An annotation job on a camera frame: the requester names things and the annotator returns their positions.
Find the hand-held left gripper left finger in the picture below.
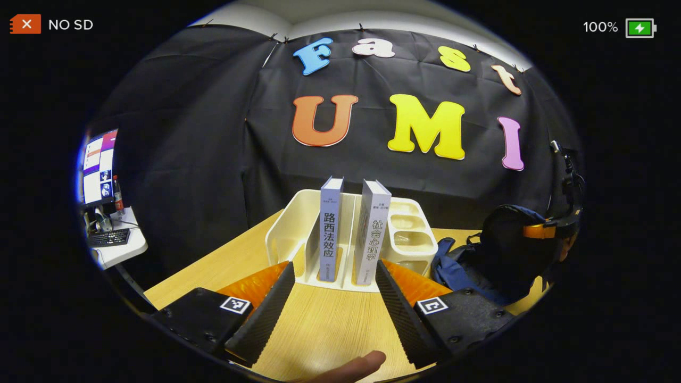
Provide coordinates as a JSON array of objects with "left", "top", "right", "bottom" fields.
[{"left": 151, "top": 261, "right": 296, "bottom": 368}]

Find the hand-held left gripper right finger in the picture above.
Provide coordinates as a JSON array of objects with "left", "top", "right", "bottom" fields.
[{"left": 375, "top": 259, "right": 516, "bottom": 369}]

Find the blue schoolbag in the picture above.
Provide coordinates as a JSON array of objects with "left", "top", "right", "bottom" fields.
[{"left": 431, "top": 205, "right": 564, "bottom": 306}]

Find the white cover book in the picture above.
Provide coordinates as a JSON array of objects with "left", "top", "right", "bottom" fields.
[{"left": 355, "top": 179, "right": 392, "bottom": 285}]

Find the white bookshelf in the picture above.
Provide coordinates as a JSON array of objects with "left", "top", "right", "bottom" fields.
[{"left": 265, "top": 189, "right": 438, "bottom": 293}]

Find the lavender cover book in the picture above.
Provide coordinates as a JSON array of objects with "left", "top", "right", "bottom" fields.
[{"left": 319, "top": 177, "right": 344, "bottom": 282}]

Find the white side desk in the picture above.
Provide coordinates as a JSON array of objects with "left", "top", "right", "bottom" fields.
[{"left": 82, "top": 206, "right": 148, "bottom": 270}]

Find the black keyboard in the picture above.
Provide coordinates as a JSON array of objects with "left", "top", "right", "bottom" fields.
[{"left": 87, "top": 229, "right": 131, "bottom": 248}]

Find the black backdrop cloth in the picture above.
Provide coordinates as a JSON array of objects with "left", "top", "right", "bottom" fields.
[{"left": 88, "top": 24, "right": 583, "bottom": 288}]

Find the computer monitor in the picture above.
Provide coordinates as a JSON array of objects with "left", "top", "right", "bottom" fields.
[{"left": 81, "top": 129, "right": 119, "bottom": 207}]

